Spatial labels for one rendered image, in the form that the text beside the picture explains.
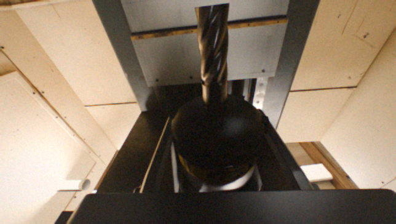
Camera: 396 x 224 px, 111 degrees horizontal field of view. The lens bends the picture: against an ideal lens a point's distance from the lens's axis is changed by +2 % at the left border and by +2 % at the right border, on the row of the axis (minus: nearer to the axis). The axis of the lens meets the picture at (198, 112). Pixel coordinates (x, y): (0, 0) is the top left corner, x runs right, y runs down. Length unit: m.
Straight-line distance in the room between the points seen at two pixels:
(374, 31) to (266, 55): 0.82
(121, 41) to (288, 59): 0.60
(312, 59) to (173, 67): 0.87
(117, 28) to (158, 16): 0.16
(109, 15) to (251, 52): 0.47
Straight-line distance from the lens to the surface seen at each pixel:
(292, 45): 0.62
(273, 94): 0.69
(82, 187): 1.12
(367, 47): 1.31
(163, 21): 0.50
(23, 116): 1.19
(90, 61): 1.18
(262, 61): 0.55
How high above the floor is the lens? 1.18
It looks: 38 degrees up
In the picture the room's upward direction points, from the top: 173 degrees clockwise
